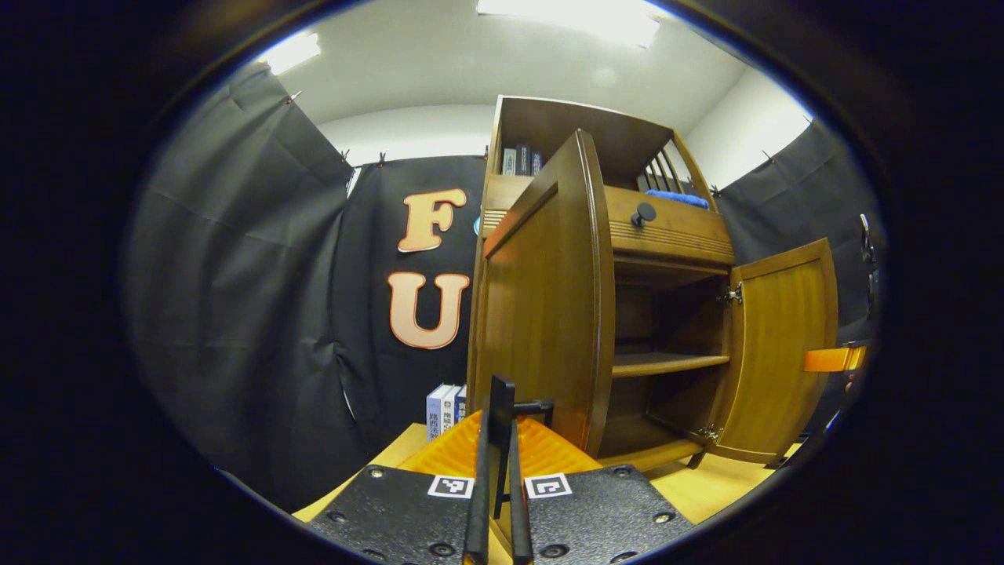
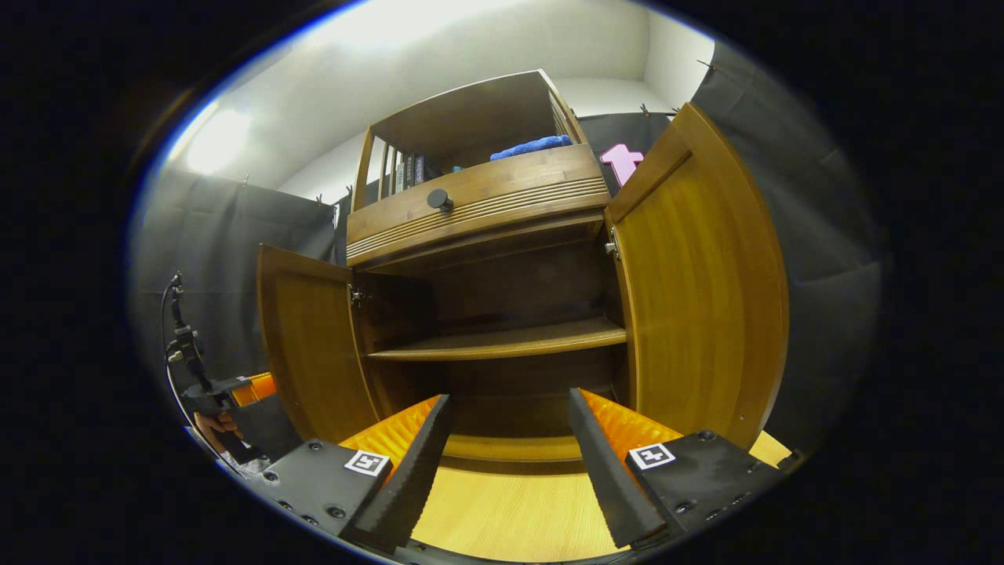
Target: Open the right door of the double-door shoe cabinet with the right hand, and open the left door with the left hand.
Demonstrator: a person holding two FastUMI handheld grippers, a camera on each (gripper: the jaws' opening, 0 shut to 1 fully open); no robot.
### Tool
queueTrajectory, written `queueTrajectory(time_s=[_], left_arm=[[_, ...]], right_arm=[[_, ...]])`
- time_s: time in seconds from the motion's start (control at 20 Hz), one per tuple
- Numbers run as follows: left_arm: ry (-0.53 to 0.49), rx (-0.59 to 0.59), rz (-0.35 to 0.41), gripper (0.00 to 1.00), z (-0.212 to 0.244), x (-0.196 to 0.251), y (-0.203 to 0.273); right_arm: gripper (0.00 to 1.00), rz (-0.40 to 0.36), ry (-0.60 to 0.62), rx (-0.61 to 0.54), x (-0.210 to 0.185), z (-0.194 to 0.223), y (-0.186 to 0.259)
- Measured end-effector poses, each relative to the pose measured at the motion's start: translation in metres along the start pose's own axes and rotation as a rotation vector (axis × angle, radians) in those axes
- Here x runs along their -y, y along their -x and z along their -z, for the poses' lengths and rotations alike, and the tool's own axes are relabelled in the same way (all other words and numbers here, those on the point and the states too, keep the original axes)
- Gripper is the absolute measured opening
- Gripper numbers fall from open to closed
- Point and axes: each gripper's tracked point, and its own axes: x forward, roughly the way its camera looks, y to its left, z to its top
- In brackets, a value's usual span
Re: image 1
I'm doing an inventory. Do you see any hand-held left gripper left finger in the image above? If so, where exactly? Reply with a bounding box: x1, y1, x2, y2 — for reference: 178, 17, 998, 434
307, 412, 493, 565

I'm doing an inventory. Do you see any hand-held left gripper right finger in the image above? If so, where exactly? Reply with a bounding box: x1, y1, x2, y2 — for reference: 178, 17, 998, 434
508, 416, 695, 565

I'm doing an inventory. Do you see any wooden cabinet door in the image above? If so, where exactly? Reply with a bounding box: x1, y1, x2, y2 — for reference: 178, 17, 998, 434
710, 238, 838, 465
468, 129, 617, 472

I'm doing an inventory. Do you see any black door handle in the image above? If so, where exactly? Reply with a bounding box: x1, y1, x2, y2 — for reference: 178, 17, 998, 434
486, 374, 555, 519

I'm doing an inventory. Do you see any wooden double-door shoe cabinet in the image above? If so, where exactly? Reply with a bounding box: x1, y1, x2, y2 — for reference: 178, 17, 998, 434
468, 96, 738, 472

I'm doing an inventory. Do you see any white and blue book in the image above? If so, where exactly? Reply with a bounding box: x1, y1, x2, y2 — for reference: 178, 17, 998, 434
426, 383, 461, 442

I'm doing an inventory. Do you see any wooden inner shelf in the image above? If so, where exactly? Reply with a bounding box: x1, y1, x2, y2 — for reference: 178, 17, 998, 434
612, 352, 730, 379

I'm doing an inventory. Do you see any wooden drawer with black knob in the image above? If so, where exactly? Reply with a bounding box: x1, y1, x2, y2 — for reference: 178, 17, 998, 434
482, 174, 736, 266

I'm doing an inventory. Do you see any blue towel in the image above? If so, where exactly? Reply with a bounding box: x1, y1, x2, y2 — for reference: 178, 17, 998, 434
645, 189, 711, 210

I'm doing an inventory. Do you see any black backdrop cloth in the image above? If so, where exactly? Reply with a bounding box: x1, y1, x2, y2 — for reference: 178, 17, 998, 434
124, 63, 887, 511

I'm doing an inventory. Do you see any small ceiling light panel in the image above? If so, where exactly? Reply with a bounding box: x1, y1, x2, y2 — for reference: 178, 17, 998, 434
259, 31, 322, 77

